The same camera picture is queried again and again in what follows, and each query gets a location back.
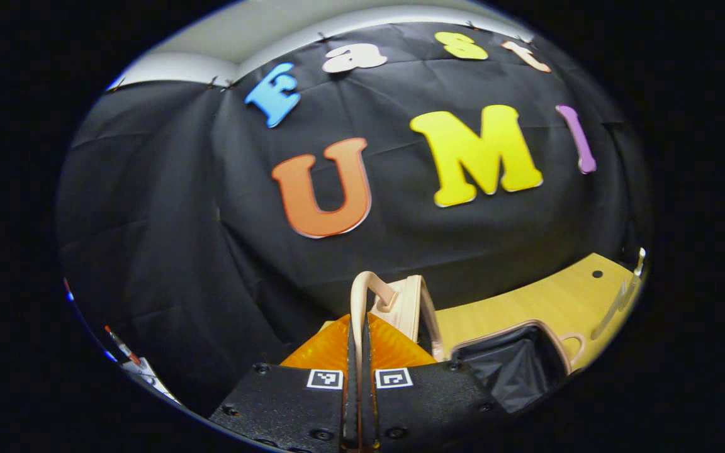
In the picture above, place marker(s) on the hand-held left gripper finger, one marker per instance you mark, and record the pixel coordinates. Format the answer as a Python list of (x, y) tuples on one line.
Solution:
[(353, 390), (369, 390)]

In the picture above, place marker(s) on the pink suitcase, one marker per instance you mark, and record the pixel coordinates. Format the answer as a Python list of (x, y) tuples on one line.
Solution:
[(410, 308)]

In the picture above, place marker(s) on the white papers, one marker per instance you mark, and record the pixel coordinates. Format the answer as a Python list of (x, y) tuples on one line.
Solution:
[(148, 376)]

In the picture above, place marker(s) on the red pen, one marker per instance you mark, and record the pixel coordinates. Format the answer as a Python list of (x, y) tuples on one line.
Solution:
[(122, 345)]

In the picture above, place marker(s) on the black backdrop cloth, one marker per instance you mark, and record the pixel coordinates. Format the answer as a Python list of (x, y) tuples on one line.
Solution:
[(180, 220)]

